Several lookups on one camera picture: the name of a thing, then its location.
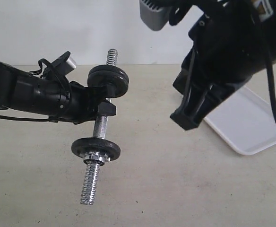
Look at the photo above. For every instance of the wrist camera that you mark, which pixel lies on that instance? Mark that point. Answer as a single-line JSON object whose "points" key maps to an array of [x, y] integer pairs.
{"points": [[155, 14], [63, 65]]}

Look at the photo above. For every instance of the black plate bar end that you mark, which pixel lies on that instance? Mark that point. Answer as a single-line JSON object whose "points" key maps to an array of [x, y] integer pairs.
{"points": [[106, 78]]}

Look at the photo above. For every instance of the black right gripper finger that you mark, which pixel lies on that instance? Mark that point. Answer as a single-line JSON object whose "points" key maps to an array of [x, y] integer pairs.
{"points": [[180, 82], [199, 100]]}

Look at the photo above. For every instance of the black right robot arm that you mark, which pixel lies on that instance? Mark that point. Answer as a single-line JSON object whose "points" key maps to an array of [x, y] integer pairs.
{"points": [[225, 55]]}

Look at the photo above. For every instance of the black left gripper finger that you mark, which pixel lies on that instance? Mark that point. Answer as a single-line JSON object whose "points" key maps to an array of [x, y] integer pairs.
{"points": [[101, 91], [106, 108]]}

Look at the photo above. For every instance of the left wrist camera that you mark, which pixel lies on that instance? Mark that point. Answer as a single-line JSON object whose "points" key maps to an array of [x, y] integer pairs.
{"points": [[63, 65]]}

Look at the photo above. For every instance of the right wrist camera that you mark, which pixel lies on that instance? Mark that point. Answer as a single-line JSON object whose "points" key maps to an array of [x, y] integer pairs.
{"points": [[155, 14]]}

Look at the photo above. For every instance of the white rectangular tray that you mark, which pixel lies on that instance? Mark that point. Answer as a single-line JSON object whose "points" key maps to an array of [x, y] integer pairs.
{"points": [[245, 122]]}

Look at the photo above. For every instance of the black weight plate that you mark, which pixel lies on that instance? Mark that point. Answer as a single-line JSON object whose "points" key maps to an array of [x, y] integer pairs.
{"points": [[107, 68]]}

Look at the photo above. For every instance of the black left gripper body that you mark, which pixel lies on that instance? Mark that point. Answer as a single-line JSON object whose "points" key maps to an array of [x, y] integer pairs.
{"points": [[84, 103]]}

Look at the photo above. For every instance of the chrome spin-lock collar nut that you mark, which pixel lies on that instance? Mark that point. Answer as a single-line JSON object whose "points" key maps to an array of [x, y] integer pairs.
{"points": [[98, 157]]}

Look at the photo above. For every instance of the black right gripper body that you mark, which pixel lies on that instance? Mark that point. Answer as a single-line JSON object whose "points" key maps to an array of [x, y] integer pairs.
{"points": [[232, 51]]}

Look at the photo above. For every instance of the chrome dumbbell bar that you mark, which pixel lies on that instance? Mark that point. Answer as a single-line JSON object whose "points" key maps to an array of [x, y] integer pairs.
{"points": [[92, 169]]}

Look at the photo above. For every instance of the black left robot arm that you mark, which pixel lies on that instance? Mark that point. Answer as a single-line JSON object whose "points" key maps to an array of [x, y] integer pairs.
{"points": [[48, 92]]}

